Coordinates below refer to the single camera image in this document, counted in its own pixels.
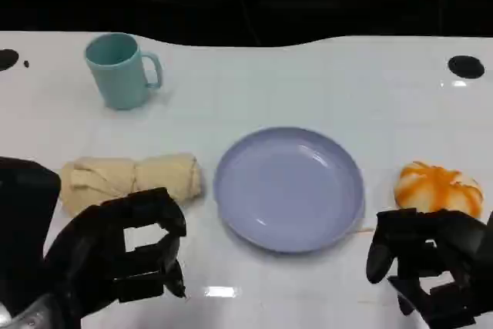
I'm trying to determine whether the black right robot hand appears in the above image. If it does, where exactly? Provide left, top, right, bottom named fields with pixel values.
left=365, top=207, right=493, bottom=329

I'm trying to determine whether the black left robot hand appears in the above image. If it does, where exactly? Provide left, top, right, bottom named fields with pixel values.
left=42, top=186, right=188, bottom=329

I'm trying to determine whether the beige towel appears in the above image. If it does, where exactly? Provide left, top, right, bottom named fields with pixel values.
left=60, top=152, right=203, bottom=218

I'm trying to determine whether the orange and white bread roll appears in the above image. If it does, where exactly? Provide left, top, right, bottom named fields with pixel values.
left=393, top=159, right=485, bottom=217

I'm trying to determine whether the lilac plate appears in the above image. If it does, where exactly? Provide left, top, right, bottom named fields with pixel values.
left=213, top=126, right=365, bottom=255

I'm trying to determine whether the pale green mug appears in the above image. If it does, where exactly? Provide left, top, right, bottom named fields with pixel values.
left=84, top=32, right=163, bottom=111

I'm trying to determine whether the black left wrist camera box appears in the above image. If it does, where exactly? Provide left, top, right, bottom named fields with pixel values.
left=0, top=156, right=62, bottom=282

